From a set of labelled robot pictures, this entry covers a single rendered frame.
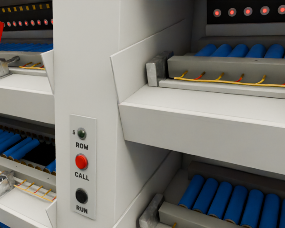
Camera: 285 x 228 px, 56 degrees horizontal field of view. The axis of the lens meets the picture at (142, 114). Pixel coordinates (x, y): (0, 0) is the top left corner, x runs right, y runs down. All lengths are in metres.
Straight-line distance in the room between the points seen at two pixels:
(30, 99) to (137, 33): 0.17
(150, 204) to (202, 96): 0.17
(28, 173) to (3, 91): 0.15
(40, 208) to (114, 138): 0.21
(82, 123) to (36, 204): 0.20
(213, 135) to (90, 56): 0.15
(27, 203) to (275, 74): 0.39
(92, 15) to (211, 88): 0.14
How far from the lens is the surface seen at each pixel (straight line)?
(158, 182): 0.40
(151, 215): 0.36
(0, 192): 0.52
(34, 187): 0.50
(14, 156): 0.58
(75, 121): 0.32
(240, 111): 0.24
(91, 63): 0.30
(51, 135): 0.60
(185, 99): 0.27
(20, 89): 0.39
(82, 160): 0.32
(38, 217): 0.45
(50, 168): 0.50
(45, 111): 0.37
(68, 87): 0.32
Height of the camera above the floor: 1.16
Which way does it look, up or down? 11 degrees down
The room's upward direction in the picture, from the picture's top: 3 degrees clockwise
